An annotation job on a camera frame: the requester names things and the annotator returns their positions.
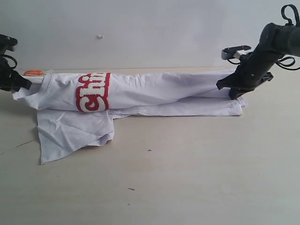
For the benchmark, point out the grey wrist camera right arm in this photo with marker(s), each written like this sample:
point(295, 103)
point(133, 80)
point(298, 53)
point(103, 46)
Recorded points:
point(233, 52)

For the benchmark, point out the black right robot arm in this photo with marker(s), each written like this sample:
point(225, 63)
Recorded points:
point(282, 40)

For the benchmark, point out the orange label tag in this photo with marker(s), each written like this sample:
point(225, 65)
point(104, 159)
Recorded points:
point(34, 72)

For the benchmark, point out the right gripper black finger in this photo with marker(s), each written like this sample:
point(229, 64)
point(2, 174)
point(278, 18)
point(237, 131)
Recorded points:
point(227, 82)
point(236, 93)

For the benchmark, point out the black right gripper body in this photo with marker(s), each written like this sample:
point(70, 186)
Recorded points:
point(248, 74)

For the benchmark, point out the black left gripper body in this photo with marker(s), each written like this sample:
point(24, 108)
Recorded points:
point(8, 76)

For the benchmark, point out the white t-shirt red lettering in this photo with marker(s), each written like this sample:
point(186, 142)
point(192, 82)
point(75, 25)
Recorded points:
point(75, 110)

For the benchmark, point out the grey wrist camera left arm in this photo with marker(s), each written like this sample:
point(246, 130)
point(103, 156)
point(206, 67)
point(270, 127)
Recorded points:
point(7, 43)

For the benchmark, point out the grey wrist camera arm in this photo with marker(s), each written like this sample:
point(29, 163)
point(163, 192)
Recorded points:
point(233, 52)
point(7, 43)

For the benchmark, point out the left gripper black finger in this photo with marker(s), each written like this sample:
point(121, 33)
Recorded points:
point(23, 83)

